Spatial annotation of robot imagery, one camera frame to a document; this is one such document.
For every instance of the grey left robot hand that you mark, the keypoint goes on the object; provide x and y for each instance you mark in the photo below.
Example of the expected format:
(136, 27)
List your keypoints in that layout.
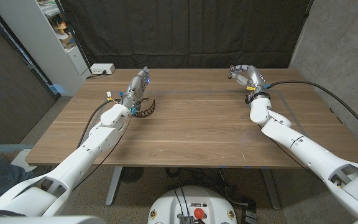
(135, 90)

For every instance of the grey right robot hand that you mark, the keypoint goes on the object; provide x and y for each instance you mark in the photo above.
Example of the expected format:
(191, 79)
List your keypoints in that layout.
(253, 76)

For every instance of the small brown lipstick tube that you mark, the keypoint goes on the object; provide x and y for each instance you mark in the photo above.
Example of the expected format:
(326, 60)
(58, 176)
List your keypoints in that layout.
(230, 74)

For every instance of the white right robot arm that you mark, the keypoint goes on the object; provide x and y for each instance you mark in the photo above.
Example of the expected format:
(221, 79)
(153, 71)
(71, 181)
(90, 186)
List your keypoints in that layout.
(306, 149)

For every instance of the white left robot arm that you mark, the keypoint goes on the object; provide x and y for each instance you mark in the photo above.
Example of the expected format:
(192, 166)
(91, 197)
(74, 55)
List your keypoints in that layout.
(89, 149)

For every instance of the white power strip box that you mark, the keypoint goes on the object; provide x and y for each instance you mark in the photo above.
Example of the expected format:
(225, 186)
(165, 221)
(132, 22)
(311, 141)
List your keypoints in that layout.
(102, 68)

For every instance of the black curtain backdrop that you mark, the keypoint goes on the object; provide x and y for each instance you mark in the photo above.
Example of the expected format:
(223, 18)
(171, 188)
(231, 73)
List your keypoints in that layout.
(185, 31)

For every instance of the cardboard box on shelf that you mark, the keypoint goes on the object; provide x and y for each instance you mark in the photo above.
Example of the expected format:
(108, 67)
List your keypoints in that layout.
(68, 40)

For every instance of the black round floor fan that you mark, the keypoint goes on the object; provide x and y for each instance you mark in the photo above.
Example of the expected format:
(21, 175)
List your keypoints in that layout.
(131, 174)

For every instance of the orange toy figure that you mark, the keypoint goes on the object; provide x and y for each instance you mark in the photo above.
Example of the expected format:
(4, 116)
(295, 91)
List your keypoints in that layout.
(61, 27)

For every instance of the grey table leg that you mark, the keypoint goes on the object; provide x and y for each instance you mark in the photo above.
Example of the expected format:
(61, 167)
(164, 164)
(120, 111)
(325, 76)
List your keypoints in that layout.
(113, 186)
(270, 186)

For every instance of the white shelf cabinet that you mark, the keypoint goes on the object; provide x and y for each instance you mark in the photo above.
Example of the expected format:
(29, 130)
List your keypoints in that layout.
(42, 46)

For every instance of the white robot torso base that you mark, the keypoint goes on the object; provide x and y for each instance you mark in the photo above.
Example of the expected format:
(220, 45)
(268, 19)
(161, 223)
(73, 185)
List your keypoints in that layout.
(191, 199)

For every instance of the red emergency stop button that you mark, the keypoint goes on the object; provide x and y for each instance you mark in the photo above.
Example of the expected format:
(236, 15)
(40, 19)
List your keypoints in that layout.
(199, 213)

